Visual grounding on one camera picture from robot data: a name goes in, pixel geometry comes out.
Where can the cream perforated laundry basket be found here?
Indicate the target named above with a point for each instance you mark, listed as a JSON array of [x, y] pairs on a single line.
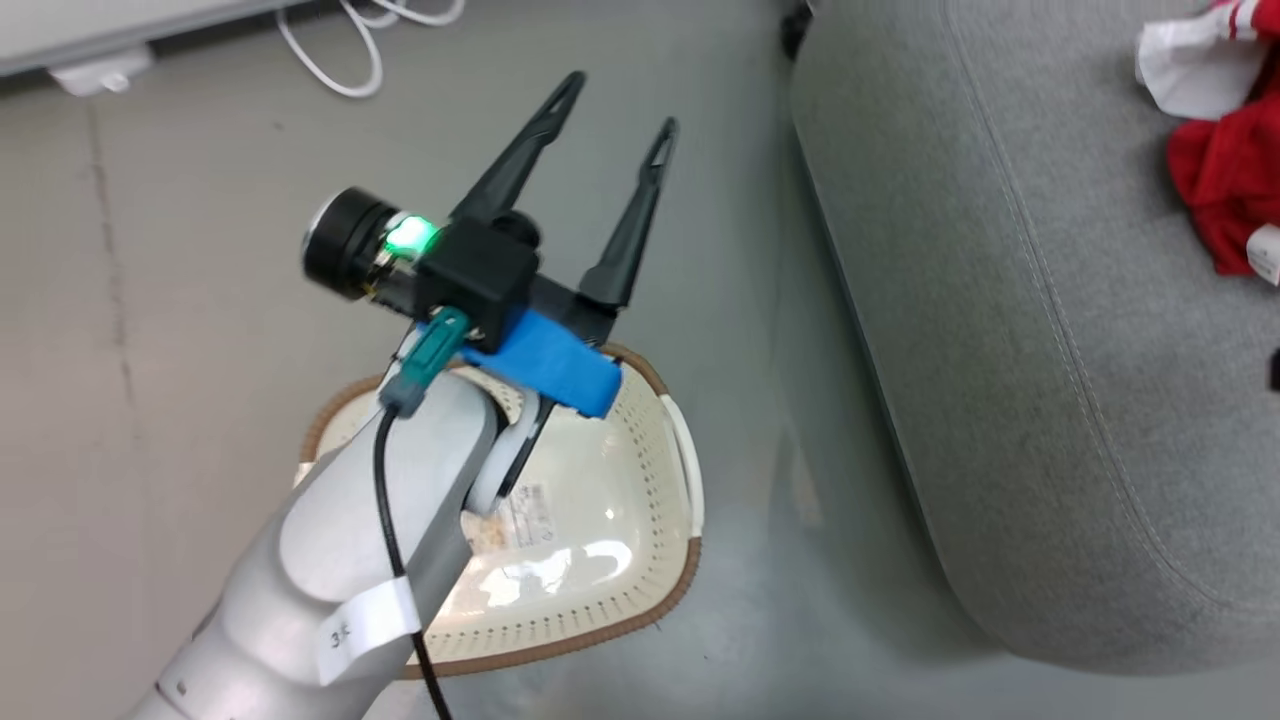
[[590, 520]]

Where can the wide white partition panel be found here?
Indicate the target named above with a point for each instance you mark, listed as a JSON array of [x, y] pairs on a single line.
[[90, 25]]

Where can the white paper tag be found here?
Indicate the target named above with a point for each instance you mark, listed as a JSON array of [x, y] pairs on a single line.
[[365, 625]]

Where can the left blue wrist camera mount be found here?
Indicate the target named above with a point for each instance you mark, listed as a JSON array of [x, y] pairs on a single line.
[[550, 360]]

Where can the white power adapter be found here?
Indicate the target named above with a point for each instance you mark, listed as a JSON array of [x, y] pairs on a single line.
[[100, 72]]

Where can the grey fabric sofa seat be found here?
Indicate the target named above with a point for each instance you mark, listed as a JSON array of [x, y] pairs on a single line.
[[1050, 350]]

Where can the red shorts with white stripe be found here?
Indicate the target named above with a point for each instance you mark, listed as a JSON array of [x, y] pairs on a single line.
[[1230, 180]]

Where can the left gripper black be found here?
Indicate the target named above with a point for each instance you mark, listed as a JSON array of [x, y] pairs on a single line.
[[480, 270]]

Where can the left white grey robot arm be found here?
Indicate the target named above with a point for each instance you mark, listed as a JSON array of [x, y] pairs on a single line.
[[340, 540]]

